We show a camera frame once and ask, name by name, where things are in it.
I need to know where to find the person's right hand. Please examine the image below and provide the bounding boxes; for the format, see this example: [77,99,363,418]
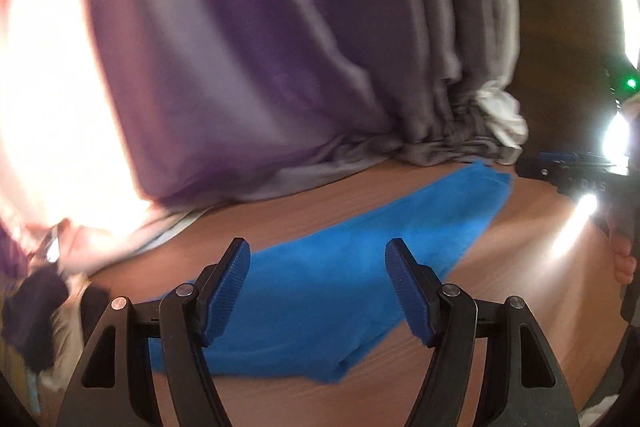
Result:
[611,234,635,291]

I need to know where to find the purple grey curtain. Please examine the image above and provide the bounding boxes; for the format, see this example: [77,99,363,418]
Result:
[79,0,522,214]

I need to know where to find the beige folded garment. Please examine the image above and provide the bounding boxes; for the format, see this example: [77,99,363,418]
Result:
[30,274,94,389]

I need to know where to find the cream sheer curtain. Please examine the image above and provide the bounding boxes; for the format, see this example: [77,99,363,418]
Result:
[0,0,201,279]

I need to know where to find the dark folded garment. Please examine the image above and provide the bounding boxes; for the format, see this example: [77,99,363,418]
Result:
[2,267,69,374]

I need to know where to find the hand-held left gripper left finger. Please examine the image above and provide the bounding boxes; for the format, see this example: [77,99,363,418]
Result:
[59,236,251,427]

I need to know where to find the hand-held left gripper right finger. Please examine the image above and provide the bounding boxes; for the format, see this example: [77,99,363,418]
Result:
[384,237,581,427]

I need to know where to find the blue pants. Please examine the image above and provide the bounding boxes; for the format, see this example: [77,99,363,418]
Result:
[147,160,514,384]

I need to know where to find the white bunched cloth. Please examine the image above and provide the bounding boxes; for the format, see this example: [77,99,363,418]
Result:
[472,89,530,166]

